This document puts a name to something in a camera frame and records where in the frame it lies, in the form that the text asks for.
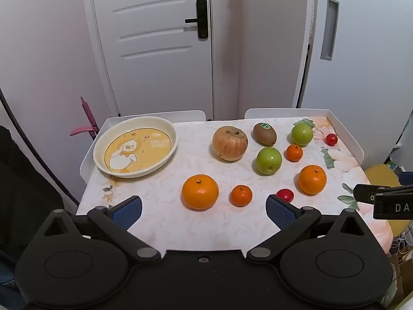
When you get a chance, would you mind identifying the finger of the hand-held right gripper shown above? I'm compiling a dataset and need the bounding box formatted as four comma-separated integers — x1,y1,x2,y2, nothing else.
373,192,413,220
353,184,413,205

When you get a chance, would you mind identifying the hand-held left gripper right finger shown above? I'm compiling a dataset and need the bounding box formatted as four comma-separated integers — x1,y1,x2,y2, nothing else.
247,194,372,264

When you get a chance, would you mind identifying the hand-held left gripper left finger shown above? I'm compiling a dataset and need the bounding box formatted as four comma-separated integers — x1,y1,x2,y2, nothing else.
41,195,161,264

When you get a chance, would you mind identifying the small mandarin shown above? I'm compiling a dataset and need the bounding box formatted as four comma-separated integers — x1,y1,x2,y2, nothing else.
285,144,304,162
230,185,253,207

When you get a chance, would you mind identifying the large orange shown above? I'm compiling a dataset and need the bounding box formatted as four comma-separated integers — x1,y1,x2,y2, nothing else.
181,174,219,210
297,165,327,196

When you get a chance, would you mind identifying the cream plate with duck print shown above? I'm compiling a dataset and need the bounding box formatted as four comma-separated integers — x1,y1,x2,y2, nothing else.
93,116,179,179

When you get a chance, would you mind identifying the brown kiwi with green sticker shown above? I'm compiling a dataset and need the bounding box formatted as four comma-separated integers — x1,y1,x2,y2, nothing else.
252,122,277,146

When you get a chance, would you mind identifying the large wrinkled red apple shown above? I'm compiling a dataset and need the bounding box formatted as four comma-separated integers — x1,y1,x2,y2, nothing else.
212,126,249,162

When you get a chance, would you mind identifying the yellow cushion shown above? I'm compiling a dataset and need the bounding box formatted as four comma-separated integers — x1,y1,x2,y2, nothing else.
364,164,402,188

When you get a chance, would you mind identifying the floral tablecloth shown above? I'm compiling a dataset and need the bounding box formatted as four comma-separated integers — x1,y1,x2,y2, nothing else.
77,116,392,253

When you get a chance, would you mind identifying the green apple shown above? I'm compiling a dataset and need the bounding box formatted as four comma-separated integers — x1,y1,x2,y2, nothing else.
291,123,314,146
256,147,282,175

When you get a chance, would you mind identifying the cardboard box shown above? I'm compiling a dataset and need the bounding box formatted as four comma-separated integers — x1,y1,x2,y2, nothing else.
387,252,413,307

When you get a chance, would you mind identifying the white panelled door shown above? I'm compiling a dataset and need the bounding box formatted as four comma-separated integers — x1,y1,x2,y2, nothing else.
82,0,215,122

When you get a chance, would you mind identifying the white cabinet with recessed handle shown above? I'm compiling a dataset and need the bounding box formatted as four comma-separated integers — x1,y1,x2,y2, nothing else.
296,0,413,151

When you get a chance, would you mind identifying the black curved cable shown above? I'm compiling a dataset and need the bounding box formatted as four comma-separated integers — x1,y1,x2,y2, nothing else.
0,89,80,205

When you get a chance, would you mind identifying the black door lock handle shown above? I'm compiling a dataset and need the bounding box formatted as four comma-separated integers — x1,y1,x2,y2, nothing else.
185,0,208,40

